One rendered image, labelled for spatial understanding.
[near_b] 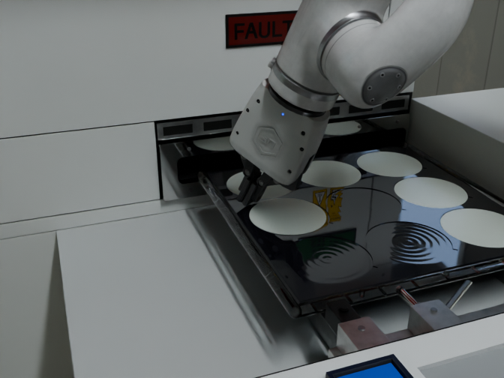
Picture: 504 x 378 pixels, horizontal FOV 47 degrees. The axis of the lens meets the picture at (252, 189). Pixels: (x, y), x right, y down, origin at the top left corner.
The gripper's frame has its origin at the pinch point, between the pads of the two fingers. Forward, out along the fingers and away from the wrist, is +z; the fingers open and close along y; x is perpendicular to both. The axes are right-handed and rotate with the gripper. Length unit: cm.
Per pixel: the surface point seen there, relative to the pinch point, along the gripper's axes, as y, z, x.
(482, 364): 29.4, -17.2, -22.2
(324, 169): 3.8, 1.0, 16.3
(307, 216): 8.1, -1.1, 1.2
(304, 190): 4.7, 0.5, 7.8
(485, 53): -4, 39, 262
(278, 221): 5.9, -0.1, -2.1
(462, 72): -9, 57, 273
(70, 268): -13.2, 17.7, -15.7
